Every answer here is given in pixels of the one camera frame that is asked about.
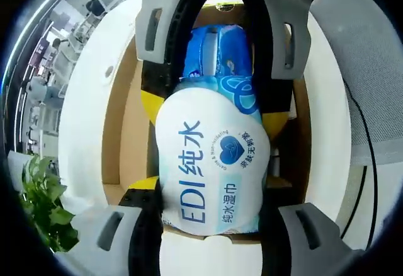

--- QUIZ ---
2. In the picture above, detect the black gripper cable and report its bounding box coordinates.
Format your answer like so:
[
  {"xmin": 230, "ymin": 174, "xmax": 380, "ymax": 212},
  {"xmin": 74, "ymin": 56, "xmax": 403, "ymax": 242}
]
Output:
[{"xmin": 342, "ymin": 79, "xmax": 379, "ymax": 252}]

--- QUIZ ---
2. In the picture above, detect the blue wet wipes soft pack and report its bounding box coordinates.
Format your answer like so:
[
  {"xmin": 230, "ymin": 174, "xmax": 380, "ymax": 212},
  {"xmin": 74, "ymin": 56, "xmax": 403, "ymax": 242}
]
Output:
[{"xmin": 155, "ymin": 74, "xmax": 271, "ymax": 236}]

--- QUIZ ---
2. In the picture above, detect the grey mesh office chair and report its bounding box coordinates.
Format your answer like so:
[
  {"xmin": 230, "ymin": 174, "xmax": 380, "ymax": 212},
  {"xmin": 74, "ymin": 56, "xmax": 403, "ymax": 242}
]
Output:
[{"xmin": 309, "ymin": 0, "xmax": 398, "ymax": 249}]

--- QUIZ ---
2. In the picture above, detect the brown cardboard shoe box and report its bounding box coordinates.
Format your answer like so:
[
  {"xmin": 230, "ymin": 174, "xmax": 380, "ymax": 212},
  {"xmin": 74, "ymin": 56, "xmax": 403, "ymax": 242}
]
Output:
[{"xmin": 100, "ymin": 1, "xmax": 311, "ymax": 243}]

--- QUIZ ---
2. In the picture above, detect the row of white office chairs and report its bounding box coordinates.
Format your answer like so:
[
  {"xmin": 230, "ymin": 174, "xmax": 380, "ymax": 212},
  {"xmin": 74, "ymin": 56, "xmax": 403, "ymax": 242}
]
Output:
[{"xmin": 51, "ymin": 0, "xmax": 127, "ymax": 79}]

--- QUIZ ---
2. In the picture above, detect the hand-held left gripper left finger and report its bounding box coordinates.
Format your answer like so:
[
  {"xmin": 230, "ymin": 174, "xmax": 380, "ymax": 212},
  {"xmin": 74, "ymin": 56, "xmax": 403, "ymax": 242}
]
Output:
[{"xmin": 94, "ymin": 176, "xmax": 165, "ymax": 276}]

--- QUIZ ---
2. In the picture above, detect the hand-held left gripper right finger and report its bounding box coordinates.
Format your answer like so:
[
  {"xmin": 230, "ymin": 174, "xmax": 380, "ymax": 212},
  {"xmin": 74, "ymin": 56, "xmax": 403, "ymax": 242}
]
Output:
[{"xmin": 259, "ymin": 190, "xmax": 368, "ymax": 276}]

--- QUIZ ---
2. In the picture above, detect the green potted plant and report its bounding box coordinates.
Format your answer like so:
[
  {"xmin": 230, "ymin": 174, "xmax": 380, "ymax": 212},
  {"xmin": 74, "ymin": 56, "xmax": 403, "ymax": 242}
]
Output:
[{"xmin": 18, "ymin": 154, "xmax": 80, "ymax": 254}]

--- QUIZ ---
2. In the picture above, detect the blue plastic packet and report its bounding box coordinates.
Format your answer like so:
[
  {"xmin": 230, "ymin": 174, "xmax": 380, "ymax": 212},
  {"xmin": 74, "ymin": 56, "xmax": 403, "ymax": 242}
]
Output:
[{"xmin": 184, "ymin": 23, "xmax": 253, "ymax": 79}]

